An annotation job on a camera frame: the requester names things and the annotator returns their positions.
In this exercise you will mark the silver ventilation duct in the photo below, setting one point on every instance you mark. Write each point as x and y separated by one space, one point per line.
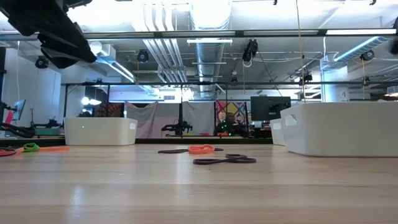
210 56

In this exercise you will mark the black background robot arm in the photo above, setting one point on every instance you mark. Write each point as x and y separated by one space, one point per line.
49 124
222 130
178 127
15 130

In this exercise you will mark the black overhead crossbar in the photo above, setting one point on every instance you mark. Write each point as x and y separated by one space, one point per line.
217 33

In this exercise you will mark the white plastic basket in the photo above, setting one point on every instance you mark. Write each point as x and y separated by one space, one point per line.
342 130
276 133
99 132

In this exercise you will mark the teal background bench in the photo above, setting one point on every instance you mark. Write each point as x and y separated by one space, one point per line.
49 132

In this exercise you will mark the black aluminium table frame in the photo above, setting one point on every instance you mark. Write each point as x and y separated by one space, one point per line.
186 141

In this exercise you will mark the dark red patterned tapestry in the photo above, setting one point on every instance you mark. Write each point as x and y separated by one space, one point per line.
112 110

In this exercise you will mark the black rubber band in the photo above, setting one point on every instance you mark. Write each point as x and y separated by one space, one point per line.
171 151
202 161
6 148

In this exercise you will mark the blue flexible duct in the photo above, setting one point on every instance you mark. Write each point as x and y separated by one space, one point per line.
360 48

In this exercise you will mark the black computer monitor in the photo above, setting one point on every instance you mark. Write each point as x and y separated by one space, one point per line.
264 107

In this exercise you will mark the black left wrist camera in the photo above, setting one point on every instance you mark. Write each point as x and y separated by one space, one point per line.
79 2

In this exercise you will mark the green rubber band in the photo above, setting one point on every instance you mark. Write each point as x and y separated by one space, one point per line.
31 147

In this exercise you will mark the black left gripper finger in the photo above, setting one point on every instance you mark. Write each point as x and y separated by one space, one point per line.
71 43
60 60

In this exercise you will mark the grey cloth curtain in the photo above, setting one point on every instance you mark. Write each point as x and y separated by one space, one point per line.
149 118

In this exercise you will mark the white building pillar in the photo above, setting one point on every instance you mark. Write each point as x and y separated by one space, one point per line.
334 84

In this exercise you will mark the small tilted monitor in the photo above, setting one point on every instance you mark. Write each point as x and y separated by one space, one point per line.
18 109

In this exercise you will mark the colourful patterned tapestry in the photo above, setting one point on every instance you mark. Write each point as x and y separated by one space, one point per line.
233 107

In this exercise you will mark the white globe ceiling lamp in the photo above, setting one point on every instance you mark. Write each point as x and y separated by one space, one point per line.
94 47

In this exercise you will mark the black background workstation frame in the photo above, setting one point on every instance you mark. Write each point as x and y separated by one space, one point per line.
155 83

